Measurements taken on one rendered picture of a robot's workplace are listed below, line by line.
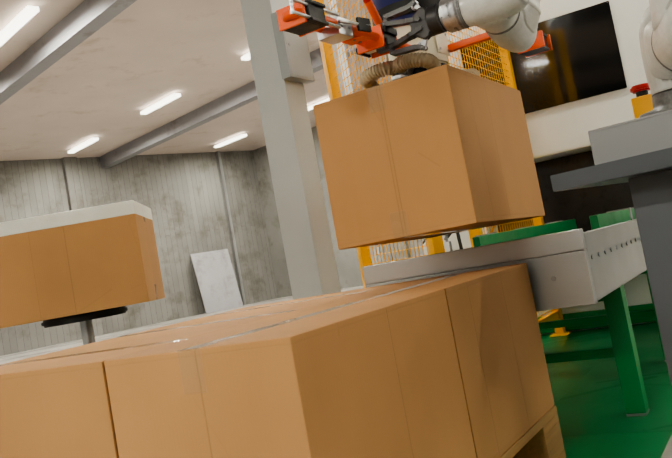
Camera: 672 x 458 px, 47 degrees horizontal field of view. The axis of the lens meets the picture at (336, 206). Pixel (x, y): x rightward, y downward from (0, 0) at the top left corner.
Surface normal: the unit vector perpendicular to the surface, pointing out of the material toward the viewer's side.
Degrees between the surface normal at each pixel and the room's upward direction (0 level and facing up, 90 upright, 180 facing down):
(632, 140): 90
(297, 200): 90
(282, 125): 90
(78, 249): 90
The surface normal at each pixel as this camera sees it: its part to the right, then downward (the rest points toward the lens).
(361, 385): 0.84, -0.19
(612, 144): -0.73, 0.08
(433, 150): -0.51, 0.02
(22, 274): 0.07, -0.08
